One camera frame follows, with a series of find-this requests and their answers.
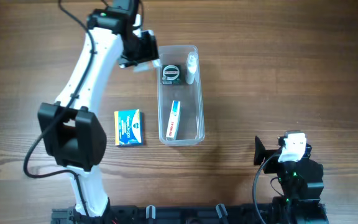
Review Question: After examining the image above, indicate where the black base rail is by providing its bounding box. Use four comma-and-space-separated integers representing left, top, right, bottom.
50, 203, 329, 224

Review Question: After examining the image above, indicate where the white Panadol box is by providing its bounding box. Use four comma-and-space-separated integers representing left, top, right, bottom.
166, 100, 181, 141

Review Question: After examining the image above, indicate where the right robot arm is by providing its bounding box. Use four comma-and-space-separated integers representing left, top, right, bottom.
252, 133, 329, 223

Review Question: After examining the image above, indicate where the white Hansaplast plaster box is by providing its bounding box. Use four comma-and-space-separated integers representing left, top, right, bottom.
134, 59, 162, 73

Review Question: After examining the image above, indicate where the clear plastic container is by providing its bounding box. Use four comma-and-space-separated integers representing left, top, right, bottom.
157, 45, 205, 146

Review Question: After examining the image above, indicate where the blue yellow VapoDrops box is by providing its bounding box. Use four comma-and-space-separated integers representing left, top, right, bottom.
114, 109, 143, 147

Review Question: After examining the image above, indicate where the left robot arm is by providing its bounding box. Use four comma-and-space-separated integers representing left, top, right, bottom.
37, 0, 161, 219

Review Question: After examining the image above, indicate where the small white sanitizer bottle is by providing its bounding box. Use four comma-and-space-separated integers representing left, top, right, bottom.
185, 52, 198, 85

